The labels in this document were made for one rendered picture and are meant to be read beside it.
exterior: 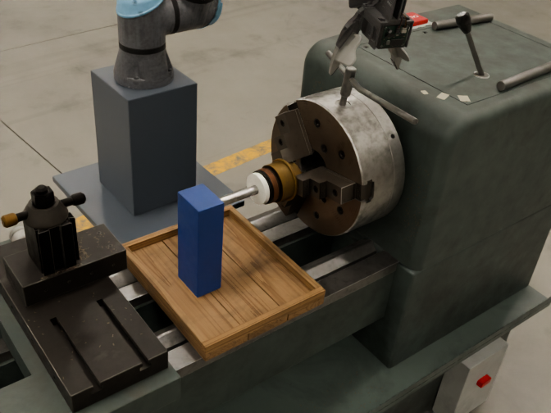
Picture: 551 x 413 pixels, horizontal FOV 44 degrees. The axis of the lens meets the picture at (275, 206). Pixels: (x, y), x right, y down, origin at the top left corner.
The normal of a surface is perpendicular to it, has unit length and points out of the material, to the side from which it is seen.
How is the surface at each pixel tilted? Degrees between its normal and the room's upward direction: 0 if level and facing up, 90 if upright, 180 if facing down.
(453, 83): 0
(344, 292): 90
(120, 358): 0
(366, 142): 43
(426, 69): 0
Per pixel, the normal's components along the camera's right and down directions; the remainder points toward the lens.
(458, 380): -0.80, 0.30
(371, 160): 0.54, -0.03
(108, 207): 0.07, -0.81
